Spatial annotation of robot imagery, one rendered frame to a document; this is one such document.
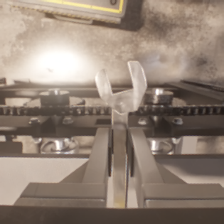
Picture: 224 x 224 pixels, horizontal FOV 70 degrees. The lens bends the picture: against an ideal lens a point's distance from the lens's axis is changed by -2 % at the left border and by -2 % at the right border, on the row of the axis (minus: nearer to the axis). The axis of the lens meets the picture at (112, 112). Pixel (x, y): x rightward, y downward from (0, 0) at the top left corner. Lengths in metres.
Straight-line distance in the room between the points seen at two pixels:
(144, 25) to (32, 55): 0.89
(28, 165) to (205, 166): 0.19
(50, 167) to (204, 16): 1.45
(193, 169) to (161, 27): 1.26
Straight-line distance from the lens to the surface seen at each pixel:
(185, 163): 0.19
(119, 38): 1.33
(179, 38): 1.41
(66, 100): 0.47
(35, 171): 0.20
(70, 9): 1.07
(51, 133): 0.47
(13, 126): 0.48
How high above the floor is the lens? 1.31
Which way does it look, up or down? 74 degrees down
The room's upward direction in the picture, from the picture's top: 176 degrees counter-clockwise
